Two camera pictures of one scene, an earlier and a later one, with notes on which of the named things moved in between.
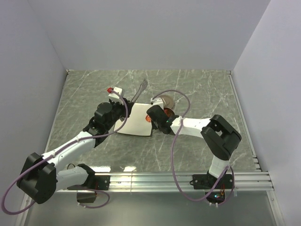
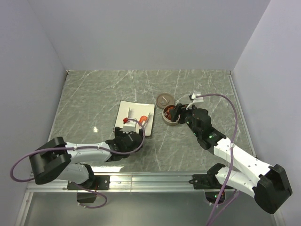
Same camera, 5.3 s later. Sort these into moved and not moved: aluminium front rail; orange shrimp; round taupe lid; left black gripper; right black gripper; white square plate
Moved: right black gripper; left black gripper; orange shrimp
Not moved: white square plate; aluminium front rail; round taupe lid
